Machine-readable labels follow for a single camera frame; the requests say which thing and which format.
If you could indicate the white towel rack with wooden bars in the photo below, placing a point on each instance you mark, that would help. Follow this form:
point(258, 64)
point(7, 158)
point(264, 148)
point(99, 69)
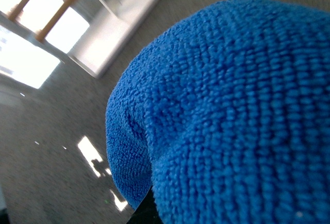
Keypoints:
point(90, 32)

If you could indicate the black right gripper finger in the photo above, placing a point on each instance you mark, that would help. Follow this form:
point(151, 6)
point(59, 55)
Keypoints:
point(146, 212)

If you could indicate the blue microfiber cloth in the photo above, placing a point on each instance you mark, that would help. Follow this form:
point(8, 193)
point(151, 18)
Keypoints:
point(226, 117)

